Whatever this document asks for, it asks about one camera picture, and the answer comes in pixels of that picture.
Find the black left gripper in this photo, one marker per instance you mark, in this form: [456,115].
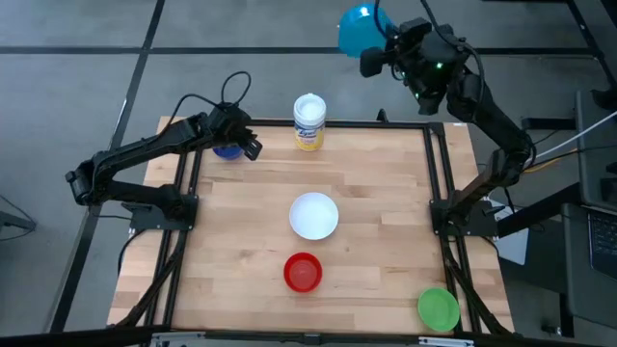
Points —
[229,124]

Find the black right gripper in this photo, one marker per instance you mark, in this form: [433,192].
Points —
[434,53]

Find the dark blue plastic bowl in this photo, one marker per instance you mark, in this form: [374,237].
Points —
[227,152]

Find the cyan plastic bowl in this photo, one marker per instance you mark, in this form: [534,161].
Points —
[359,31]

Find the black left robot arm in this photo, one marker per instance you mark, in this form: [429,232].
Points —
[144,144]

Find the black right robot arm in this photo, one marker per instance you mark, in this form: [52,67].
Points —
[491,115]

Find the white yellow wipes canister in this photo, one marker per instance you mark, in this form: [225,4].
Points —
[309,123]

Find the white plastic bowl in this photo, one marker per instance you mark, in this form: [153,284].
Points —
[313,216]

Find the red plastic bowl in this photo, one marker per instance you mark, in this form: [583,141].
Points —
[303,272]

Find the white paper sheet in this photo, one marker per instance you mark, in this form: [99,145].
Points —
[512,246]

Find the dark laptop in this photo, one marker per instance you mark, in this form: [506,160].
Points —
[602,241]

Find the grey side desk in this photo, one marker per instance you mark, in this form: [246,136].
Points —
[593,289]

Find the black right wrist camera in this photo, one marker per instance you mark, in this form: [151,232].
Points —
[430,101]

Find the black aluminium table frame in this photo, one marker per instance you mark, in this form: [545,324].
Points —
[434,159]

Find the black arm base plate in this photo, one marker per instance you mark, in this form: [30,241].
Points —
[144,217]
[477,221]

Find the silver metal bracket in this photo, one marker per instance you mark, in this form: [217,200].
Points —
[446,342]

